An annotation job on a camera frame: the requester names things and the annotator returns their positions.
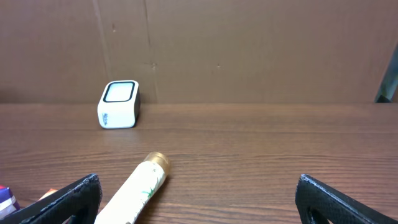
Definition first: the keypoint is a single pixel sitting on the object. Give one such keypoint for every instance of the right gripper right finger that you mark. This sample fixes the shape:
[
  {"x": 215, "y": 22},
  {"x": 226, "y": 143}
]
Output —
[{"x": 318, "y": 203}]

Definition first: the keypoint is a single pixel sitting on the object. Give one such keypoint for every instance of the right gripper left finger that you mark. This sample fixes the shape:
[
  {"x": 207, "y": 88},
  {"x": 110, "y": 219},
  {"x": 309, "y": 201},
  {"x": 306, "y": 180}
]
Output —
[{"x": 78, "y": 202}]

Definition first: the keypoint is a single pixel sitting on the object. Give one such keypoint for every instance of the small orange sachet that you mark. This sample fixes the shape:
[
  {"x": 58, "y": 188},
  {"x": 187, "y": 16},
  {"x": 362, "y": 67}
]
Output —
[{"x": 48, "y": 193}]

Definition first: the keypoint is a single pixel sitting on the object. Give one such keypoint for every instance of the white tube with gold cap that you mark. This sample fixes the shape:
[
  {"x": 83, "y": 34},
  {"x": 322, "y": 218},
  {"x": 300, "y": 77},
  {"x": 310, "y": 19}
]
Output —
[{"x": 128, "y": 202}]

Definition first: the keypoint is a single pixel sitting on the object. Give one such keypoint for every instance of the red purple pad packet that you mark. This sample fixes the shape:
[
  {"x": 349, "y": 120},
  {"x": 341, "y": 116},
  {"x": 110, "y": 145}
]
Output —
[{"x": 8, "y": 202}]

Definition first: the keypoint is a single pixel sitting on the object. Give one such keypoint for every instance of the white barcode scanner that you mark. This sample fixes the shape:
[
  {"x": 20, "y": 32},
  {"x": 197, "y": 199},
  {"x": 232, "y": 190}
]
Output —
[{"x": 119, "y": 105}]

